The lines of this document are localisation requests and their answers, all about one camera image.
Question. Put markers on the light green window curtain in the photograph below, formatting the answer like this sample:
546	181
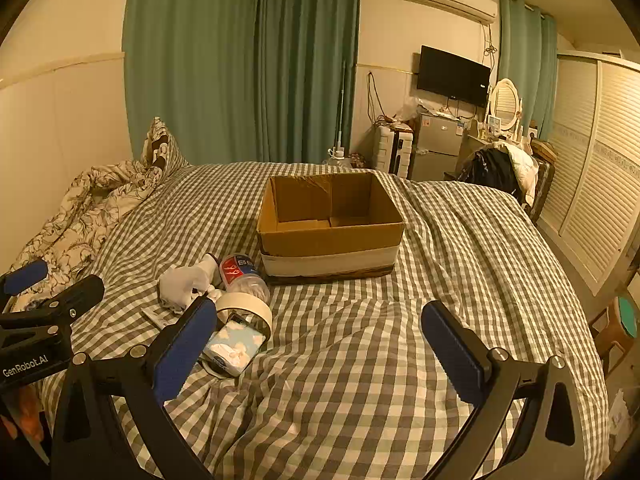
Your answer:
525	60

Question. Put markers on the person's left hand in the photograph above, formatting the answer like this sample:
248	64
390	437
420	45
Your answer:
27	422

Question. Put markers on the white suitcase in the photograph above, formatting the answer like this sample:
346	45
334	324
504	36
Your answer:
392	150

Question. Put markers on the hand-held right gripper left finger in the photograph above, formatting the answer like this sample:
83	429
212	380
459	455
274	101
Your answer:
181	355

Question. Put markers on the white jacket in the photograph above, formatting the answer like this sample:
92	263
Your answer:
522	165

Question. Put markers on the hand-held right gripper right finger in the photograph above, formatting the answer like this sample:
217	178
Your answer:
454	355

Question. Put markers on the oval white vanity mirror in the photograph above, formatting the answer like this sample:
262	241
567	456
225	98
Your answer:
505	105

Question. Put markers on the floral pillow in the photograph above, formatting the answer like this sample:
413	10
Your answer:
161	145

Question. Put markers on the beige masking tape roll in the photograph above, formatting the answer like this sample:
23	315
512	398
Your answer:
241	300

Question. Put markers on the black wall television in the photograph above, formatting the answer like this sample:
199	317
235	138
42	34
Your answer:
452	77

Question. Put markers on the white mop pole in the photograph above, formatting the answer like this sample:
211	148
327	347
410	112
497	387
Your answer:
341	105

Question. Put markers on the clear plastic bag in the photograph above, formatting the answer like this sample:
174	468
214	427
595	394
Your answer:
412	110

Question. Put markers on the dressing table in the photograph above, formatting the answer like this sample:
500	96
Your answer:
477	142

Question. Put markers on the white louvred wardrobe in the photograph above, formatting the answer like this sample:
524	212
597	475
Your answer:
600	160

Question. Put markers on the black jacket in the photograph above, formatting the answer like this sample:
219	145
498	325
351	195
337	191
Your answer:
492	170

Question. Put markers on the wooden chair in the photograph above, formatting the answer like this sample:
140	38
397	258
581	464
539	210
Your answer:
544	175

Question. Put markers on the floral duvet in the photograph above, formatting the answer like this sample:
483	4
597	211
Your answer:
75	220

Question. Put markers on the green topped stool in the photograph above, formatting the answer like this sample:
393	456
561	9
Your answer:
625	317

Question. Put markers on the light blue tissue packet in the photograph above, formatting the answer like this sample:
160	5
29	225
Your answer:
232	345

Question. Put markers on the wide green curtain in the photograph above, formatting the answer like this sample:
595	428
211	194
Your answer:
190	60

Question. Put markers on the grey checked bed sheet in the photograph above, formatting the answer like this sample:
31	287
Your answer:
350	360

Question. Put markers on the narrow green curtain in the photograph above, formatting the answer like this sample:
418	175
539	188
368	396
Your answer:
310	60

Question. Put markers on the silver small fridge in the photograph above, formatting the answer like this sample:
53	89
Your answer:
437	142

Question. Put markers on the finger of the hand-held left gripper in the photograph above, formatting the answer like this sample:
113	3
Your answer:
75	294
26	276

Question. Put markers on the cardboard box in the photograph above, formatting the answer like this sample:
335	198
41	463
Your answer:
325	242

